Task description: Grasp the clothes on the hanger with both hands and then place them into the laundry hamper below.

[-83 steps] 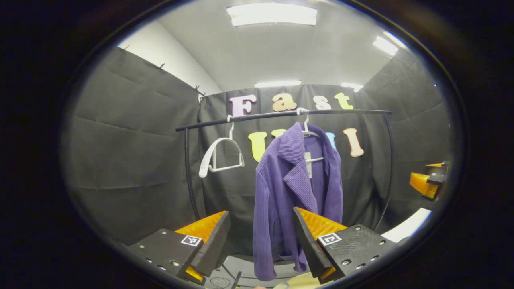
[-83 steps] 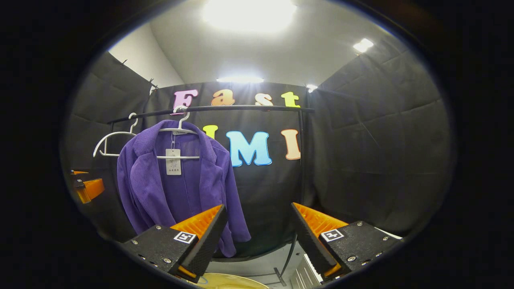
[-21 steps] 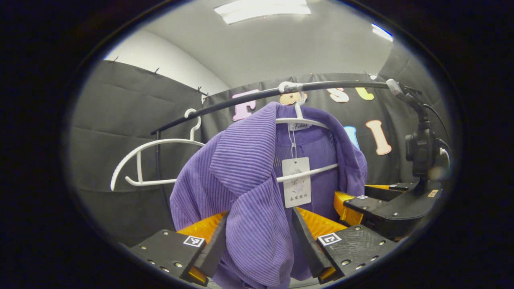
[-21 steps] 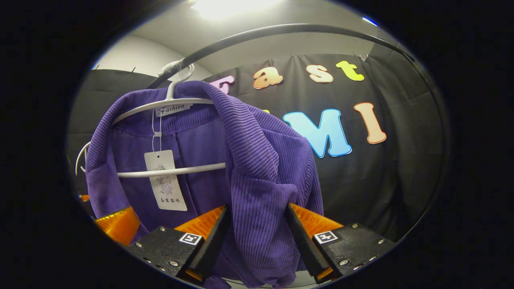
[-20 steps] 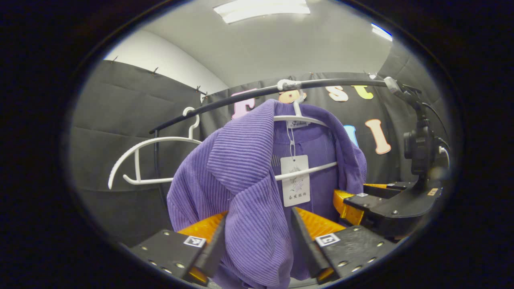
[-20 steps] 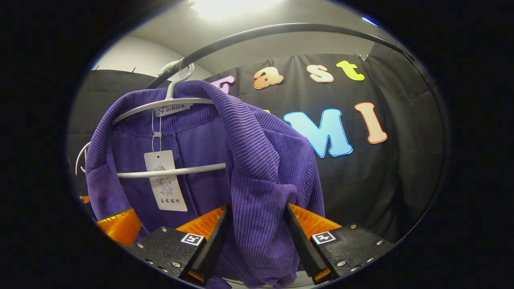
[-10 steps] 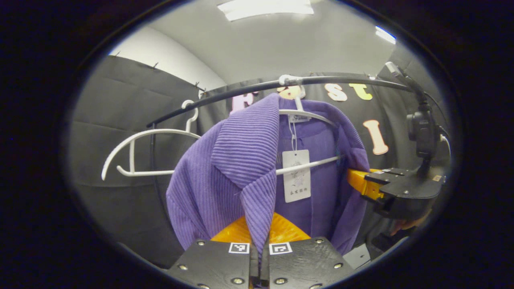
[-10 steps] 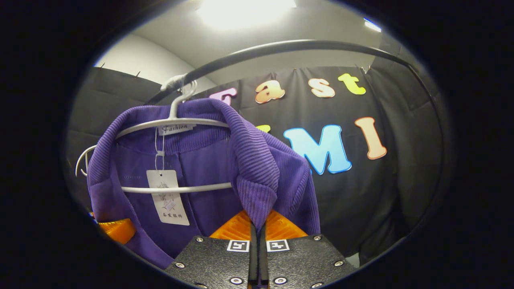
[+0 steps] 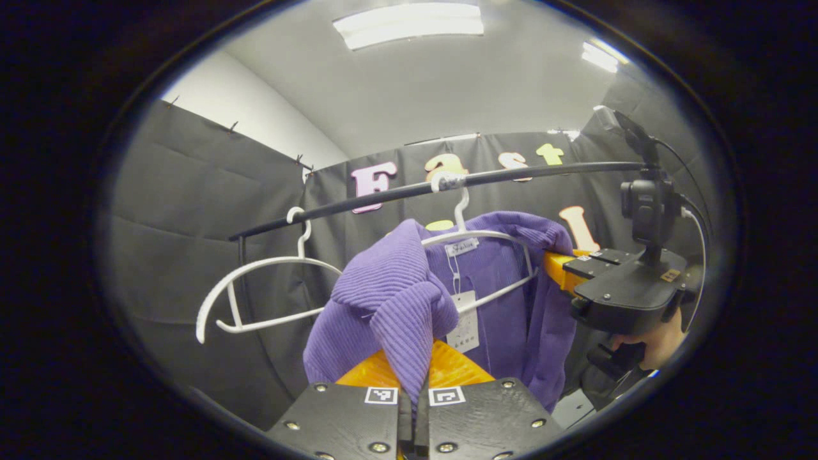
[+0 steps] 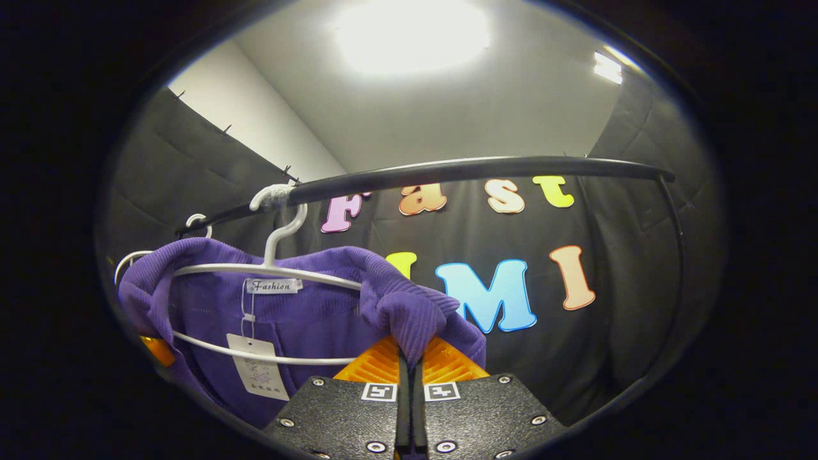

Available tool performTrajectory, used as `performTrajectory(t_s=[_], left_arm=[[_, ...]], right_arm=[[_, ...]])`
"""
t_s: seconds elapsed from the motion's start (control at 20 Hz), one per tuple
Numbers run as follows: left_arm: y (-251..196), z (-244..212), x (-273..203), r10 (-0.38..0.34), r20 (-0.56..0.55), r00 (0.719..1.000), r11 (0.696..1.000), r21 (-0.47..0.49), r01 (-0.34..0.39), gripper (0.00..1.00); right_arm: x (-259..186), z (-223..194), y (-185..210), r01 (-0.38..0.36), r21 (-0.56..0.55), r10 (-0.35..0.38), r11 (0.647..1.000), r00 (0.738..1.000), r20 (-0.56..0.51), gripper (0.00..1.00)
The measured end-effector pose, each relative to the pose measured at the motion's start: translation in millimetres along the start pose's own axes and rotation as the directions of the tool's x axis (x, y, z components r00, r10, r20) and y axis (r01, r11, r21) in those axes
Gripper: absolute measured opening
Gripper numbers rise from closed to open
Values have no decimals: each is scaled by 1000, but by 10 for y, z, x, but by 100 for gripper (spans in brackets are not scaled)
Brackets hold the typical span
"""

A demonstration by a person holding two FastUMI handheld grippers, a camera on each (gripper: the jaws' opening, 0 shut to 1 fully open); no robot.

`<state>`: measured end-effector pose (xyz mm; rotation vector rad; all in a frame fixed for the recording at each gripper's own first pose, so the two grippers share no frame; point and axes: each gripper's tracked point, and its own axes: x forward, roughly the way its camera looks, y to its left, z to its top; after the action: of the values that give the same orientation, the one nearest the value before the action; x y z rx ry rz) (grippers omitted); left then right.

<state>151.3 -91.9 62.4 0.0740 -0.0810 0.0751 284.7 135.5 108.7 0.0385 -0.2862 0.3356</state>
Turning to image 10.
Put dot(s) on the large ceiling light panel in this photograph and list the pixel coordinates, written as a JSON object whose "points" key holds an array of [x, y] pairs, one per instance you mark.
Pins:
{"points": [[412, 35]]}

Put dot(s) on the black metal clothes rack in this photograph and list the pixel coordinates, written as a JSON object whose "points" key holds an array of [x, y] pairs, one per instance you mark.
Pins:
{"points": [[460, 170]]}

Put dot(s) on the purple ribbed jacket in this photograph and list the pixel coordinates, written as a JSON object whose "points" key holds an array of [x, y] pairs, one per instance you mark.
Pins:
{"points": [[307, 319]]}

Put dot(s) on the white paper hang tag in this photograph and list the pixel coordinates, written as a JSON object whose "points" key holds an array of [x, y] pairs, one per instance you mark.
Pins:
{"points": [[259, 370]]}

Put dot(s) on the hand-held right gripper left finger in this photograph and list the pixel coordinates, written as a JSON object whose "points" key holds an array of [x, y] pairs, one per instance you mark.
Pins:
{"points": [[345, 415]]}

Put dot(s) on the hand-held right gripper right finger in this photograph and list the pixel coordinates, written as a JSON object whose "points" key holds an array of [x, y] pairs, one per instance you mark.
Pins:
{"points": [[479, 415]]}

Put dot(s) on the black backdrop cloth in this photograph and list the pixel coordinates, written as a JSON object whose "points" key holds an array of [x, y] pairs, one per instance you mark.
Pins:
{"points": [[639, 268]]}

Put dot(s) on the white clothes hanger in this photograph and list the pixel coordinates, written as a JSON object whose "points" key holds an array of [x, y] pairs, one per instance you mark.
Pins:
{"points": [[128, 259], [281, 236]]}

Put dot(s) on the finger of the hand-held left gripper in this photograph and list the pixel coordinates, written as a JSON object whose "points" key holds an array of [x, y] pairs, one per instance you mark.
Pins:
{"points": [[158, 350]]}

